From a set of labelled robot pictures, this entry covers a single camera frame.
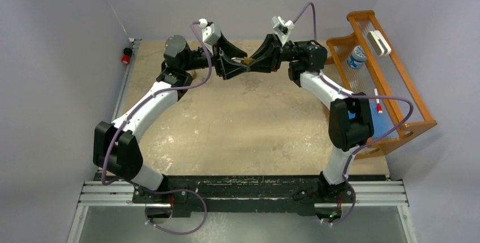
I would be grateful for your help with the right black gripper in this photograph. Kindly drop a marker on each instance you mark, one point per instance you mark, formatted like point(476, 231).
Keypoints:
point(265, 60)

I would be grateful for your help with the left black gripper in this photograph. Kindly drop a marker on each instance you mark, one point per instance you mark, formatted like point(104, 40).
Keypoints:
point(224, 67)

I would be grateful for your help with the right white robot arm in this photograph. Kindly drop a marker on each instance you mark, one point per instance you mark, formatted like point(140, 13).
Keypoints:
point(350, 123)

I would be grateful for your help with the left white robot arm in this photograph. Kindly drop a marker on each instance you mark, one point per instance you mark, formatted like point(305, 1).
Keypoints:
point(116, 144)

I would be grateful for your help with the orange wooden rack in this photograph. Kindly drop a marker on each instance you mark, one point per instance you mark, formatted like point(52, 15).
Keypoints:
point(386, 73)

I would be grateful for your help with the red emergency button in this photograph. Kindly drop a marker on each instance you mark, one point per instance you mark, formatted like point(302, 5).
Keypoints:
point(127, 54)

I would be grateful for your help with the white eraser block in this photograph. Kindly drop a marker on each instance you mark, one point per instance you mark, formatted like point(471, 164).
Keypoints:
point(379, 44)

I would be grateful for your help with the red white marker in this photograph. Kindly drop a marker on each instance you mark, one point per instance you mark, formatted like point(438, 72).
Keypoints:
point(379, 107)

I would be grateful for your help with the blue notebook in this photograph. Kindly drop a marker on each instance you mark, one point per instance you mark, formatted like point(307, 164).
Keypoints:
point(381, 121)

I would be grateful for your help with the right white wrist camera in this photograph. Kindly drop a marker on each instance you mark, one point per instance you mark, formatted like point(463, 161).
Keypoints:
point(282, 28)

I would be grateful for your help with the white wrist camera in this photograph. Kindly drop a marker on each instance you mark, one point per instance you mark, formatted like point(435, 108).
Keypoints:
point(211, 33)
point(282, 28)

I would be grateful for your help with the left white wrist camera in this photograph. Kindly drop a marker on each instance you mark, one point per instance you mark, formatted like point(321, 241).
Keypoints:
point(211, 33)

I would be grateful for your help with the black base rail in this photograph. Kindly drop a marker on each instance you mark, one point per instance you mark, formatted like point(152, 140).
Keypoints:
point(304, 195)

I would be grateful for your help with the aluminium frame rails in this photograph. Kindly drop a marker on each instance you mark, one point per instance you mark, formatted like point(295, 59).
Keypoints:
point(95, 194)

